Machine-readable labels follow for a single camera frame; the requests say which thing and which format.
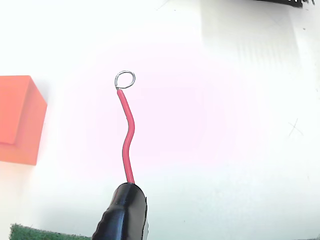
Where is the large green scouring sponge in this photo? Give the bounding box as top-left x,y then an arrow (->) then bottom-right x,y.
9,223 -> 92,240

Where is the red wire with metal loop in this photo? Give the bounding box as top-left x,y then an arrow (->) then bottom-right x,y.
114,70 -> 137,185

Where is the orange cube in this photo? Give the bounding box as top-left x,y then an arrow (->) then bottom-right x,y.
0,75 -> 48,166

